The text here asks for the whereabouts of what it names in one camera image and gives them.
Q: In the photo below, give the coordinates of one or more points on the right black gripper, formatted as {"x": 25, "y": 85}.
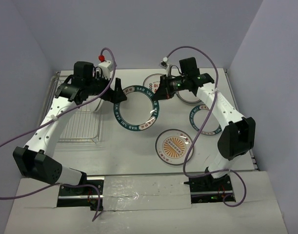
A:
{"x": 164, "y": 87}

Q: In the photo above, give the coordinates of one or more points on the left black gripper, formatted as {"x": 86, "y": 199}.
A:
{"x": 115, "y": 96}

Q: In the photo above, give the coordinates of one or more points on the red character plate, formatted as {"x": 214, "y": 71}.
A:
{"x": 152, "y": 82}

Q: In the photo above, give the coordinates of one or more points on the teal ring lettered plate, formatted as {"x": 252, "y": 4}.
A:
{"x": 139, "y": 112}

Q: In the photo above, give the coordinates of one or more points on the orange sunburst plate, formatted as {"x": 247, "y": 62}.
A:
{"x": 172, "y": 146}

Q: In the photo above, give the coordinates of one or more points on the teal red rim plate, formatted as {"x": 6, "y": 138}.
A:
{"x": 96, "y": 105}

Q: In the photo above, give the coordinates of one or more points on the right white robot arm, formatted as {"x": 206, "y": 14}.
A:
{"x": 238, "y": 131}

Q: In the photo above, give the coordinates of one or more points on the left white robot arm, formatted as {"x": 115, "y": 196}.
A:
{"x": 35, "y": 158}

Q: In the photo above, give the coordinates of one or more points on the silver tape strip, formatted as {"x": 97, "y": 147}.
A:
{"x": 146, "y": 192}

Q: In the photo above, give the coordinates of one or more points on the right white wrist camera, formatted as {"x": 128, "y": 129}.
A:
{"x": 165, "y": 65}

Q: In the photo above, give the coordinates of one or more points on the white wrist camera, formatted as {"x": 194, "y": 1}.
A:
{"x": 106, "y": 67}
{"x": 165, "y": 65}

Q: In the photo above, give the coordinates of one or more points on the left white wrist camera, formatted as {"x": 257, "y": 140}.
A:
{"x": 106, "y": 67}

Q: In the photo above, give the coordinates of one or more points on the teal ring plate right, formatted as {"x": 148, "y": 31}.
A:
{"x": 197, "y": 117}

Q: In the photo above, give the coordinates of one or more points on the metal wire dish rack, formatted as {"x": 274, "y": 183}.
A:
{"x": 84, "y": 126}

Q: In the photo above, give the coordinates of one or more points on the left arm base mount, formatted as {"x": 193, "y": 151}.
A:
{"x": 82, "y": 197}

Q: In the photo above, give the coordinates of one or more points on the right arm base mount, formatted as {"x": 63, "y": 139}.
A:
{"x": 207, "y": 189}

